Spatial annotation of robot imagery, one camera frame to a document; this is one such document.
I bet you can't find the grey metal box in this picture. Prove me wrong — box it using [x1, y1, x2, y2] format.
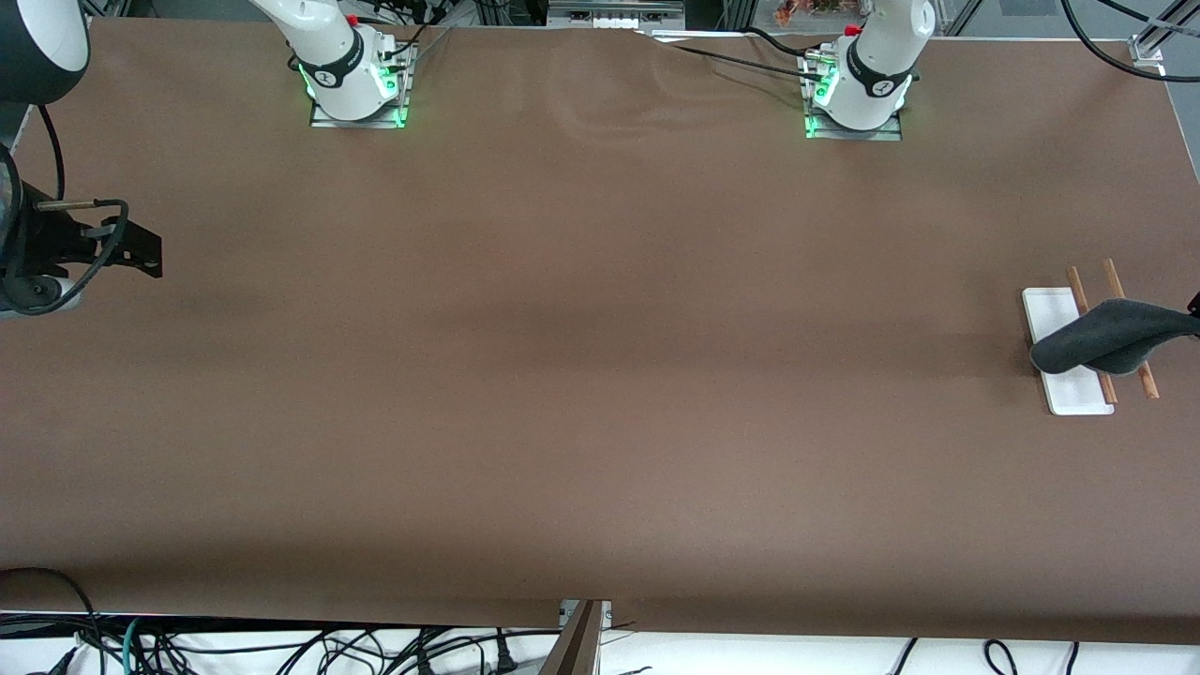
[548, 0, 685, 29]

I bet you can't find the dark grey towel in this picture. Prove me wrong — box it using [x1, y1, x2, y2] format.
[1029, 298, 1200, 376]

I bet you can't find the brown wooden post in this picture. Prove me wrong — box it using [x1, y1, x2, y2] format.
[539, 600, 603, 675]

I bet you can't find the brown table cover sheet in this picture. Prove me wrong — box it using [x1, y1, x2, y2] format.
[0, 17, 1200, 646]

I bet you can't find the black cable on table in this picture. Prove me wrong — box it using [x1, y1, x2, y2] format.
[667, 43, 826, 80]
[743, 26, 824, 61]

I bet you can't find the black cable with plug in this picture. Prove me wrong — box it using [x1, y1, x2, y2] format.
[412, 628, 521, 675]

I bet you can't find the orange background object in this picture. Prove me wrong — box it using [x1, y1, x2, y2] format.
[776, 0, 847, 25]

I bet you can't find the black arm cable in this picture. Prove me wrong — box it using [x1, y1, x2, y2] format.
[1059, 0, 1200, 85]
[0, 103, 129, 317]

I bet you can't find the thick black looped cable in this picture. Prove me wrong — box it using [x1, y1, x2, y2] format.
[0, 567, 106, 675]

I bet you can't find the aluminium frame profile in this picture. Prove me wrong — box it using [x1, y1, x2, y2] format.
[1130, 0, 1200, 67]

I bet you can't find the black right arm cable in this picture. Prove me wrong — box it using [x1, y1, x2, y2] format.
[0, 103, 129, 317]

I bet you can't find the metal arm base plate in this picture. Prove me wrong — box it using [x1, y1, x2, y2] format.
[804, 52, 903, 142]
[309, 42, 412, 129]

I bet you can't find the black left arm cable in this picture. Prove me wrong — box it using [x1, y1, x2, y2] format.
[1059, 0, 1200, 85]

